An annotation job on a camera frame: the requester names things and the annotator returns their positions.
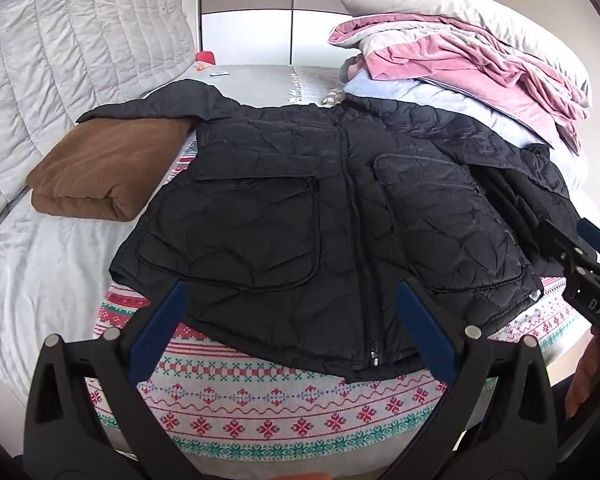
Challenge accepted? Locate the light blue fleece blanket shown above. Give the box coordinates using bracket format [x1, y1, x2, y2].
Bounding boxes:
[344, 70, 569, 155]

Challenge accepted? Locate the grey quilted headboard cover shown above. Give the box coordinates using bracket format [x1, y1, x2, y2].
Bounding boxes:
[0, 0, 195, 217]

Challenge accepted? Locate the white grey sliding wardrobe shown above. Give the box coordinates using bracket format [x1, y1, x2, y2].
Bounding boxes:
[199, 0, 350, 67]

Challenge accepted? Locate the pink velvet blanket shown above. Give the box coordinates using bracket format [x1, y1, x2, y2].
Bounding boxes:
[329, 12, 590, 154]

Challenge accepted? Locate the black quilted puffer jacket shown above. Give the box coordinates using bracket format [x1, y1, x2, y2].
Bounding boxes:
[83, 80, 557, 382]

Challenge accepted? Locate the christmas patterned knit blanket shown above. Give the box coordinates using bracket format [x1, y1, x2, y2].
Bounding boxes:
[92, 134, 594, 463]

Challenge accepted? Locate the person right hand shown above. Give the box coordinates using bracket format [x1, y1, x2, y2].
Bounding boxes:
[565, 330, 600, 418]

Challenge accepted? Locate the brown folded blanket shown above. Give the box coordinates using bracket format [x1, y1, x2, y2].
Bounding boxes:
[26, 118, 192, 222]

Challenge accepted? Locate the red small object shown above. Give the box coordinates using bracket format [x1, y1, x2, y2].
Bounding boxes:
[195, 51, 216, 65]

